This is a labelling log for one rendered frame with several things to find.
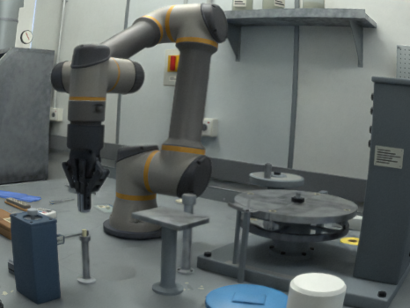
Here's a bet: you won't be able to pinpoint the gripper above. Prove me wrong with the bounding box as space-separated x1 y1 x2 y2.
61 121 111 213

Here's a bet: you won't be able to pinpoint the blue gauge box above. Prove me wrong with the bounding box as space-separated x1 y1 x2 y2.
7 207 66 305

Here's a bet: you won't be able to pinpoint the grey stand with square plate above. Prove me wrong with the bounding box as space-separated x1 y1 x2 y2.
131 206 210 297

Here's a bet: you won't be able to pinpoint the grey tablet press body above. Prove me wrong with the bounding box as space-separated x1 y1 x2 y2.
196 76 410 308

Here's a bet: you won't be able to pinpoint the white handheld device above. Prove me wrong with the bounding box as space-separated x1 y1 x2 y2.
35 207 58 220

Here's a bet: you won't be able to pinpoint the blue cloth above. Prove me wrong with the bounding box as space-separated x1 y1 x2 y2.
0 189 42 203

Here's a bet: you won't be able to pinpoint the wooden brush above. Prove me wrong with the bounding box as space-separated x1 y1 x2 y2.
4 196 33 212

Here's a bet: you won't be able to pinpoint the brown wooden block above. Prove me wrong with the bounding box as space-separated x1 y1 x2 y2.
0 209 13 240

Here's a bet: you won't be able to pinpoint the white socket with red button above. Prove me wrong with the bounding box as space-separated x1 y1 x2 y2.
201 117 219 138

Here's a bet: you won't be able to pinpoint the blue round disc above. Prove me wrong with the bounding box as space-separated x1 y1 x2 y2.
204 282 289 308

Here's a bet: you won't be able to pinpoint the white cylinder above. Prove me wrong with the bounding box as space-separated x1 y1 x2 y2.
285 272 348 308

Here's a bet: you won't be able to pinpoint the grey perforated panel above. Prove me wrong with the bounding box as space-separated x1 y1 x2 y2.
396 45 410 80

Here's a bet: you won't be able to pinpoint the small white wall socket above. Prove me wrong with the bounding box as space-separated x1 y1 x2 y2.
48 106 64 122

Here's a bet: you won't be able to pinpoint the thin grey post with pellet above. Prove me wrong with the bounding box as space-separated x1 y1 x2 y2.
77 228 97 285

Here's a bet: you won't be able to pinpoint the grey round post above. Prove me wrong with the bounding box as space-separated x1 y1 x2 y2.
177 192 197 275

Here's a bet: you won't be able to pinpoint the red and yellow wall switch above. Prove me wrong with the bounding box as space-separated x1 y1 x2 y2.
163 48 180 87

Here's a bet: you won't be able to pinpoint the grey handwheel with handle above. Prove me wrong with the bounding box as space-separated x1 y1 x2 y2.
248 162 305 189

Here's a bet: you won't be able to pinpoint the grey wall shelf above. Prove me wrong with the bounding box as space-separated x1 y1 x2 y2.
223 8 377 69

